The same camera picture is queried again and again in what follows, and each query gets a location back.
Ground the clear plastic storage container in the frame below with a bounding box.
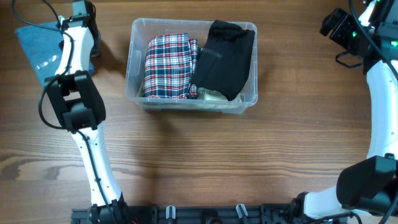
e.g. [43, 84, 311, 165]
[125, 18, 258, 114]

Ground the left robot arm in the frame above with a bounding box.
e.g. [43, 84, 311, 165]
[45, 1, 127, 223]

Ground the plaid cloth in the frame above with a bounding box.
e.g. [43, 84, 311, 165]
[143, 33, 199, 100]

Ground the blue denim cloth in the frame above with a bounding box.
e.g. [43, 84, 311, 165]
[14, 21, 96, 88]

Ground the cream cloth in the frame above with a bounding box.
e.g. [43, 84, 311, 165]
[136, 88, 243, 110]

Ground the left black camera cable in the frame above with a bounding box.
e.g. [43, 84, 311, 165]
[11, 0, 113, 218]

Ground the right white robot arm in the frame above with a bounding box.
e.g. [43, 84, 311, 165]
[284, 0, 397, 223]

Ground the black cloth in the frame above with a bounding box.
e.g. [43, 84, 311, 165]
[192, 20, 256, 101]

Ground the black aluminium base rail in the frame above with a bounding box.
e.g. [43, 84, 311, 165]
[70, 203, 348, 224]

